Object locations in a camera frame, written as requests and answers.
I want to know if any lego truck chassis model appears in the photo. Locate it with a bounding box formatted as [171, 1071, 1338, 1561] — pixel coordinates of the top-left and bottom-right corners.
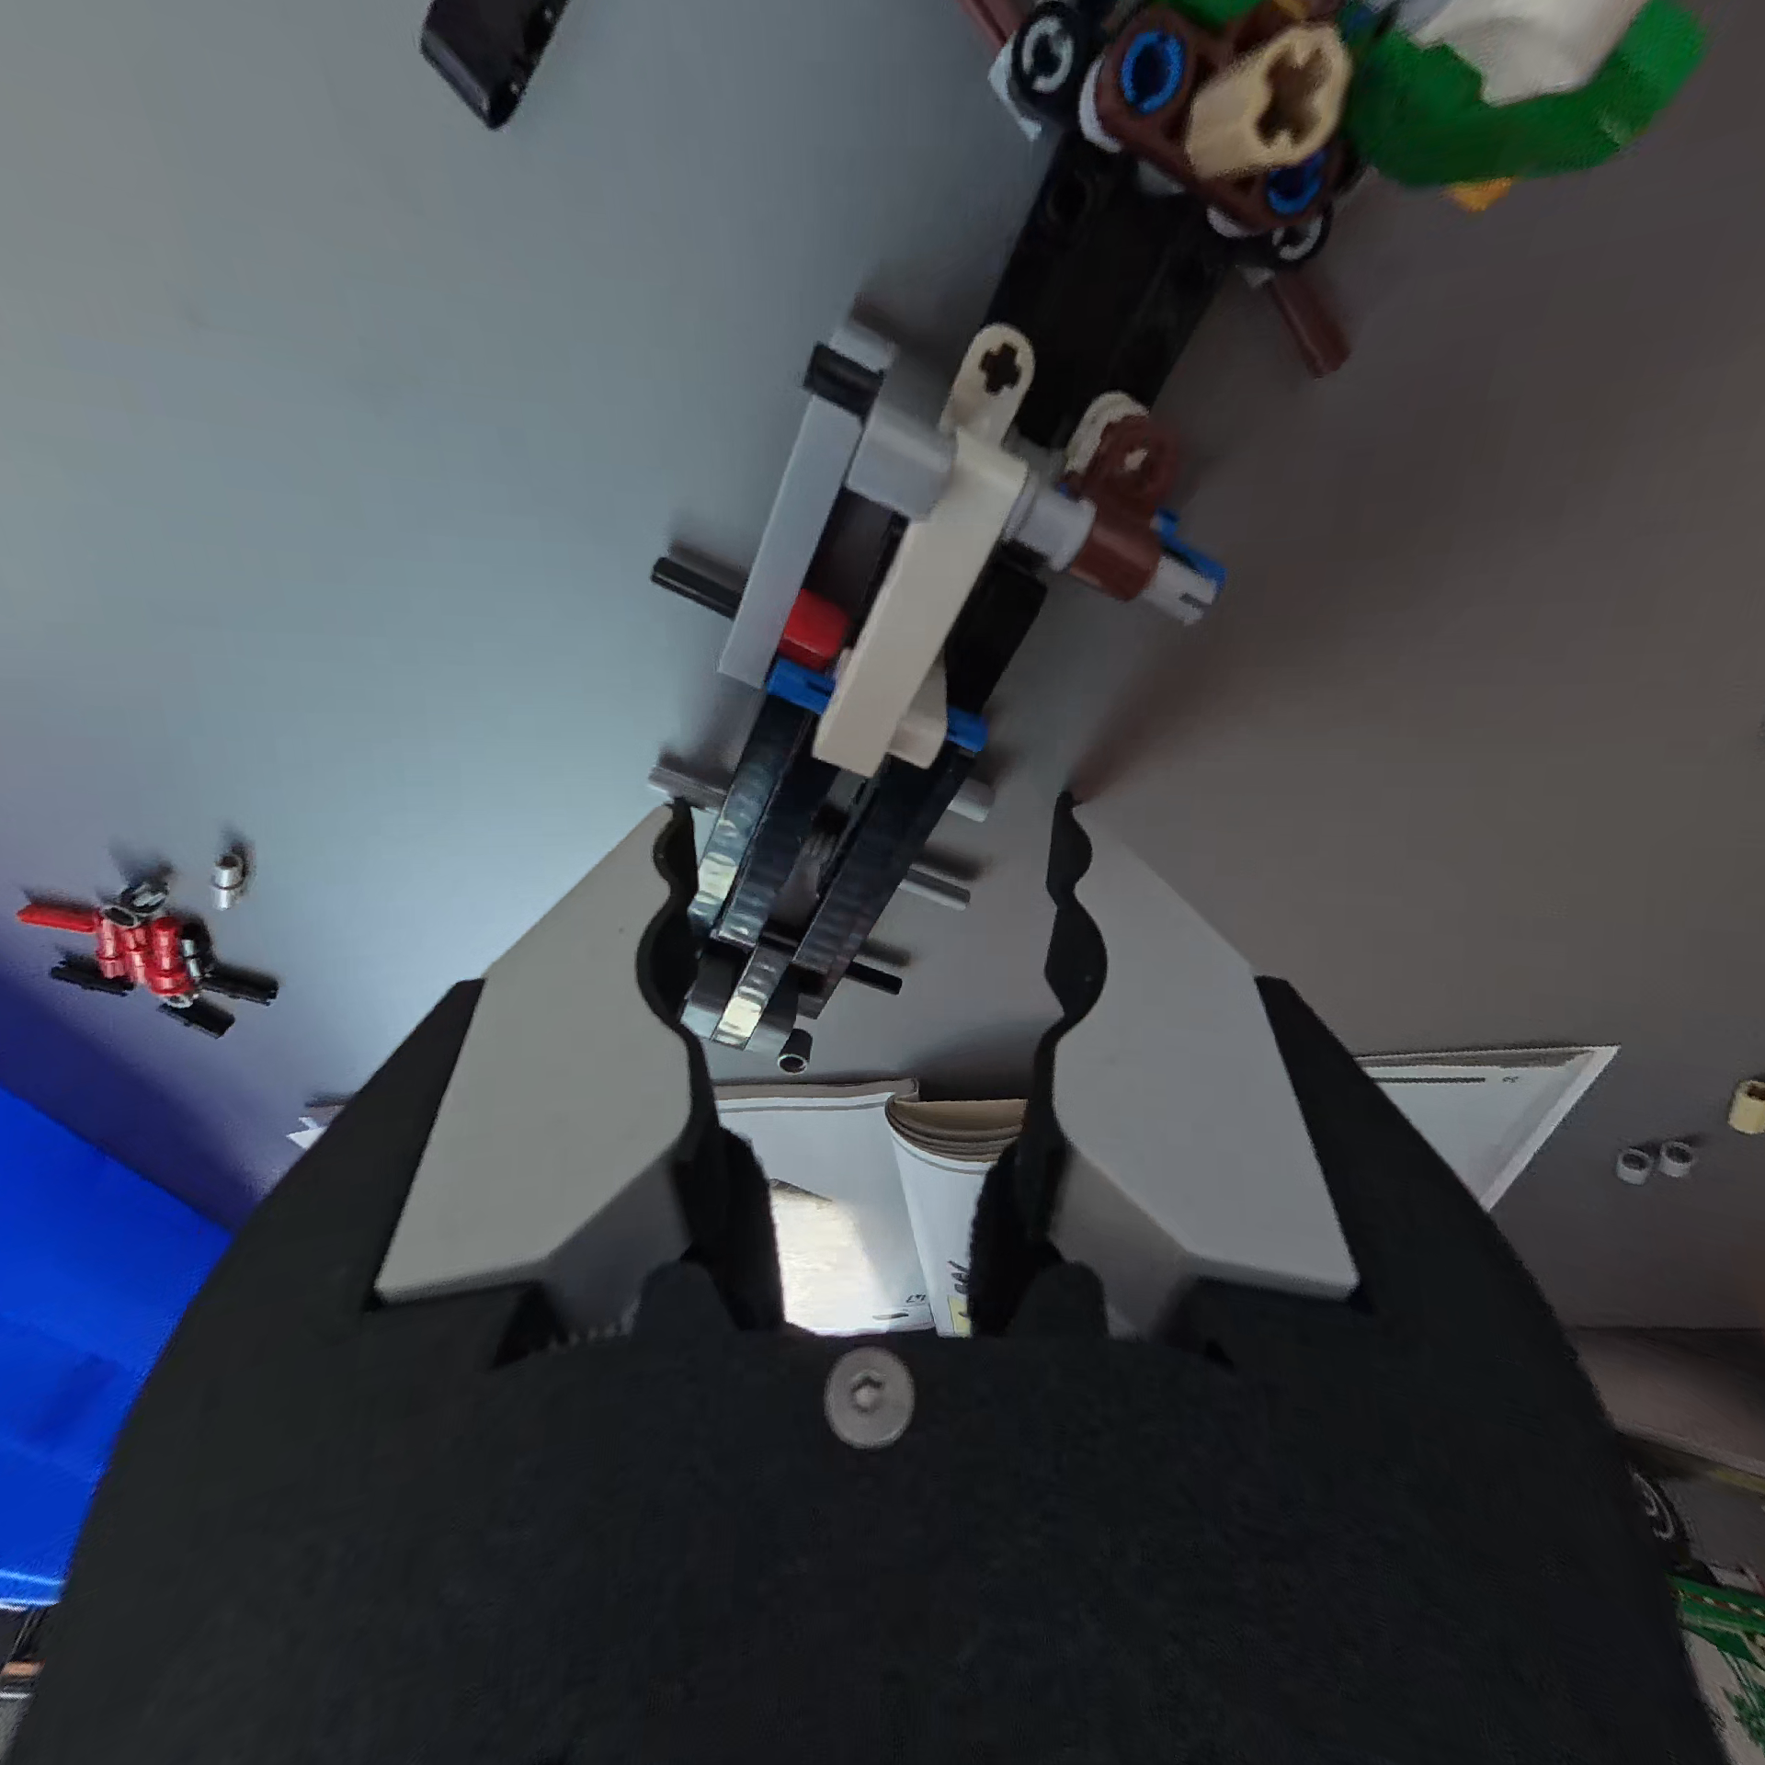
[648, 0, 1711, 1075]

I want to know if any cluster of red black pins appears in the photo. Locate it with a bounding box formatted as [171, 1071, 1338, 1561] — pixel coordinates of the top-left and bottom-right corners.
[15, 866, 280, 1040]

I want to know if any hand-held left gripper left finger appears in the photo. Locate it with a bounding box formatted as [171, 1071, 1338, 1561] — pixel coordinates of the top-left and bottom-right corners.
[375, 804, 780, 1332]

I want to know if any open lego instruction booklet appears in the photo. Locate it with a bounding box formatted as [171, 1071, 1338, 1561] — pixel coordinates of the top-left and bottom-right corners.
[290, 1044, 1620, 1340]

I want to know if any black lego beam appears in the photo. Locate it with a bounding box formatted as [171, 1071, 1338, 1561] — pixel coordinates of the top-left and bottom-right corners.
[420, 0, 569, 130]

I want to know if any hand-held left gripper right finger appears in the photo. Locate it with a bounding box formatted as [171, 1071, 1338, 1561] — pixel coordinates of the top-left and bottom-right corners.
[968, 793, 1359, 1332]

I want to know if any blue plastic bin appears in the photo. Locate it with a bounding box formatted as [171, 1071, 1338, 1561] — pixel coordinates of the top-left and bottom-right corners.
[0, 1081, 237, 1615]

